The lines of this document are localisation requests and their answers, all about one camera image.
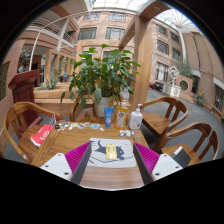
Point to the white pump bottle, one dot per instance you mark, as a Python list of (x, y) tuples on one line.
[(135, 120)]

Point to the small white sticker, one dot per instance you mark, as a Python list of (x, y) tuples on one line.
[(102, 129)]

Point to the white metal sculpture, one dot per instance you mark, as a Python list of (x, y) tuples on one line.
[(173, 75)]

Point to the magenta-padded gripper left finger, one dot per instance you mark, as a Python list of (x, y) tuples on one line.
[(58, 165)]

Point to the wooden planter box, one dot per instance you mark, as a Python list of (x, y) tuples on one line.
[(50, 100)]

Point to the blue squeeze tube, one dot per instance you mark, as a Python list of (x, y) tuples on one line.
[(109, 118)]

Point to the large green potted plant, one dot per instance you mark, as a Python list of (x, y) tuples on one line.
[(103, 73)]

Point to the dark red wooden podium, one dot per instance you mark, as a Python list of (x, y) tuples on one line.
[(25, 90)]

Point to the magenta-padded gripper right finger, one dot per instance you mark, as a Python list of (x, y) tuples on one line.
[(165, 165)]

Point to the red paper bag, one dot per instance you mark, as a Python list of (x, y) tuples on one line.
[(41, 135)]

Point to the clear plastic box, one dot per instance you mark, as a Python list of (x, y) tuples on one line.
[(126, 133)]

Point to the yellow flowering potted plant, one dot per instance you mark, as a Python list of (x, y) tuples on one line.
[(200, 99)]

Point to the oval printed sticker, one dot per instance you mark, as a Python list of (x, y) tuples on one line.
[(87, 124)]

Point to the blue square sticker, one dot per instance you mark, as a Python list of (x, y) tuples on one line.
[(95, 126)]

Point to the yellow computer mouse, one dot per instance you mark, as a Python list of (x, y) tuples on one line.
[(111, 152)]

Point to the spiky green aloe plant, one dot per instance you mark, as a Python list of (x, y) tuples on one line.
[(50, 83)]

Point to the white cat-print mouse pad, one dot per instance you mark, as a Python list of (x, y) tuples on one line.
[(128, 156)]

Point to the yellow dish soap bottle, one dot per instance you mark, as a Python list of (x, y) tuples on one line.
[(121, 116)]

